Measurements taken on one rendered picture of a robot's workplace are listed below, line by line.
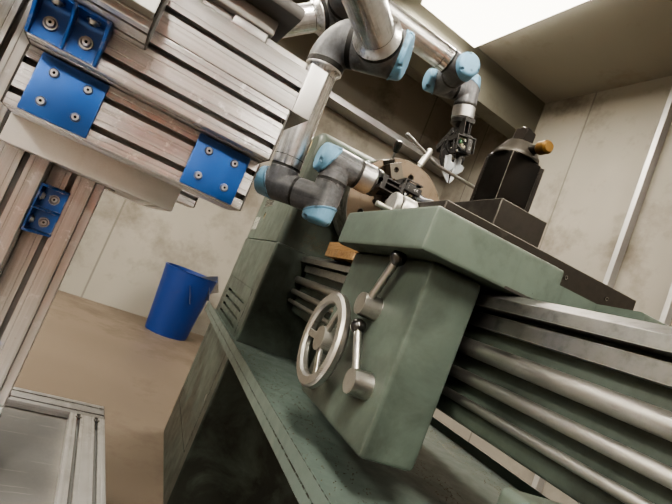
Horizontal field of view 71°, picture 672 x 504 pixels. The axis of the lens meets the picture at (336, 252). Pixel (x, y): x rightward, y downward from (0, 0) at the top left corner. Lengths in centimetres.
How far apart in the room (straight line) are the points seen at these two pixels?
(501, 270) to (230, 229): 389
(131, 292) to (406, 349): 385
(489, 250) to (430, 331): 13
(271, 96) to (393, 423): 52
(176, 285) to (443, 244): 335
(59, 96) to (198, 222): 361
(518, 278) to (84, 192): 76
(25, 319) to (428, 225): 74
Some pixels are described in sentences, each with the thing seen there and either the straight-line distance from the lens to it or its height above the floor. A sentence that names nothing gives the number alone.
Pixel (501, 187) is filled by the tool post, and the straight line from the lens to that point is 86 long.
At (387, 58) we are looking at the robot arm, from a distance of 117.
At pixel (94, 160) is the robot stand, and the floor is 83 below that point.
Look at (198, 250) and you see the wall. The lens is 438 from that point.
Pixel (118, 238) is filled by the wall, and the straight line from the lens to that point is 430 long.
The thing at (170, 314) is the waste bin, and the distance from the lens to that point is 388.
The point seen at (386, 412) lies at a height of 66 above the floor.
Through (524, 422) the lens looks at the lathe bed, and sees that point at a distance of 61.
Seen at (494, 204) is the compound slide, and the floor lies 101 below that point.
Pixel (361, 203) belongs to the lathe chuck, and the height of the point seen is 105.
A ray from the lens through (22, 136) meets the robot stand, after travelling 89.
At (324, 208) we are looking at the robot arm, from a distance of 112.
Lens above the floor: 77
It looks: 5 degrees up
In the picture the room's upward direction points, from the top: 22 degrees clockwise
